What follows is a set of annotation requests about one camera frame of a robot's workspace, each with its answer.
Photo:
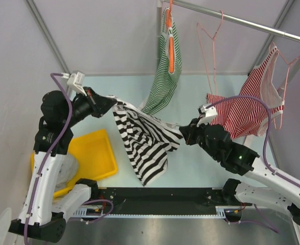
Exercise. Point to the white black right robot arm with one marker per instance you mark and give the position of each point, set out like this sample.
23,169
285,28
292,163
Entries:
282,191

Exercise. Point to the metal clothes rail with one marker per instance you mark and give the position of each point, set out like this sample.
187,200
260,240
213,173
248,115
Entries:
236,20

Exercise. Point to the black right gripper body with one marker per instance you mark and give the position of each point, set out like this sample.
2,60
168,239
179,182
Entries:
197,133

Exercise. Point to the green white striped tank top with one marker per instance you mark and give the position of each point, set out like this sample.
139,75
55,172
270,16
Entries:
165,81

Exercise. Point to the pink hanger under red top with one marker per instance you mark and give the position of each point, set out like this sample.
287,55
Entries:
287,66

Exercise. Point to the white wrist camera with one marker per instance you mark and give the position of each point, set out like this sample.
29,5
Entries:
207,113
75,82

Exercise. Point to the yellow plastic bin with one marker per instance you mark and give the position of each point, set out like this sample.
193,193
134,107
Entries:
93,152

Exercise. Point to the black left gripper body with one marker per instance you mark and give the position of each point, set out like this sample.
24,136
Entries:
86,105

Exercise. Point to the black white striped tank top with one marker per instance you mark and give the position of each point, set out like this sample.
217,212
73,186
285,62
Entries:
147,140

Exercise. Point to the white slotted cable duct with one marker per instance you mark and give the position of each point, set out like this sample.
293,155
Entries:
95,212

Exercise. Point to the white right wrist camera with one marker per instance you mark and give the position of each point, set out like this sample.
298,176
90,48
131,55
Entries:
207,113

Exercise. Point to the orange plastic hanger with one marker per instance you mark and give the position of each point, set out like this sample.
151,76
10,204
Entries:
171,43

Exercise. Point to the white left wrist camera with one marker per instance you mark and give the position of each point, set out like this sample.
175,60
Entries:
75,82

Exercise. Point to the grey cloth garment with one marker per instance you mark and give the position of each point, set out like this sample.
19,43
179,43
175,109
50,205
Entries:
67,171

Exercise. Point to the red white striped tank top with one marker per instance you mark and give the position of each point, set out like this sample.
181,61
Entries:
242,116

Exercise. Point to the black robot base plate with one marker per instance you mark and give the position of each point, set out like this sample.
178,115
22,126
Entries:
133,197

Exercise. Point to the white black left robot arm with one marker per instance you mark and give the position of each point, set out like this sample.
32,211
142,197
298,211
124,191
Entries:
40,218

